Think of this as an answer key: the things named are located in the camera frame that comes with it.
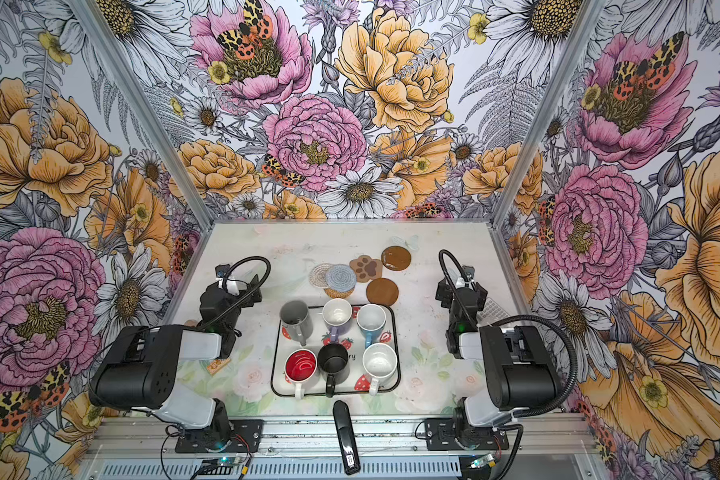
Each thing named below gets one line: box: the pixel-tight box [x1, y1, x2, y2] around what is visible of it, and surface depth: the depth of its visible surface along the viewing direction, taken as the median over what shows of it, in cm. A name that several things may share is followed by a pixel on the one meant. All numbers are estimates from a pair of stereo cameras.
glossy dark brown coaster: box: [381, 246, 412, 272], surface depth 111 cm
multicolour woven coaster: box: [309, 263, 333, 288], surface depth 107 cm
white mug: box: [362, 342, 398, 397], surface depth 81 cm
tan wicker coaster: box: [323, 286, 355, 299], surface depth 103 cm
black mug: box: [317, 343, 349, 398], surface depth 80 cm
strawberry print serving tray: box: [271, 305, 401, 396], surface depth 85 cm
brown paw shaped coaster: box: [349, 255, 383, 283], surface depth 110 cm
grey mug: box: [280, 300, 313, 346], surface depth 88 cm
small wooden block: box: [206, 358, 231, 375], surface depth 87 cm
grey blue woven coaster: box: [325, 264, 356, 293], surface depth 104 cm
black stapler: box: [332, 400, 361, 475], surface depth 72 cm
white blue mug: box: [356, 304, 387, 349], surface depth 88 cm
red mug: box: [284, 348, 318, 400], surface depth 81 cm
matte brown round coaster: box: [366, 278, 400, 306], surface depth 103 cm
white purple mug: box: [322, 298, 353, 344], surface depth 91 cm
